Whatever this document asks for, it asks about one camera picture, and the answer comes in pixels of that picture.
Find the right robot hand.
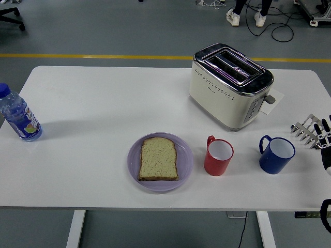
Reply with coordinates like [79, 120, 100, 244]
[312, 115, 331, 177]

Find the blue enamel cup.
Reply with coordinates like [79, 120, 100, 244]
[259, 134, 296, 174]

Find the red enamel cup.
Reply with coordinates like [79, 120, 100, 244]
[203, 135, 235, 177]

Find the slice of bread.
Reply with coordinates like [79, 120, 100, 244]
[138, 137, 179, 181]

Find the metal toast rack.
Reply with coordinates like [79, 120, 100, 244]
[290, 114, 323, 150]

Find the black table control panel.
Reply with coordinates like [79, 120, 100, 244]
[294, 211, 321, 219]

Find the white paper card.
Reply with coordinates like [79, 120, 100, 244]
[260, 87, 285, 115]

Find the white table leg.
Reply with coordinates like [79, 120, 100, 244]
[66, 210, 86, 248]
[255, 211, 277, 248]

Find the cream and chrome toaster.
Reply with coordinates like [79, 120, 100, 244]
[188, 43, 277, 132]

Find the metal equipment cart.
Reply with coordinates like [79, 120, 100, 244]
[293, 0, 331, 28]

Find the purple round plate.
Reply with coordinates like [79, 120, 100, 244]
[127, 132, 194, 192]

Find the person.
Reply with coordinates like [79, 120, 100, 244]
[226, 0, 272, 28]

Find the water bottle with blue cap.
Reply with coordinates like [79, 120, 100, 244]
[0, 82, 43, 142]

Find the black office chair base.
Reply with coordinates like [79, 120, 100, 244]
[0, 7, 26, 31]

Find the black cable under table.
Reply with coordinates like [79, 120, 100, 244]
[237, 211, 249, 248]

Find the black floor cable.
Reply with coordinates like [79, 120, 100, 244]
[244, 0, 315, 43]

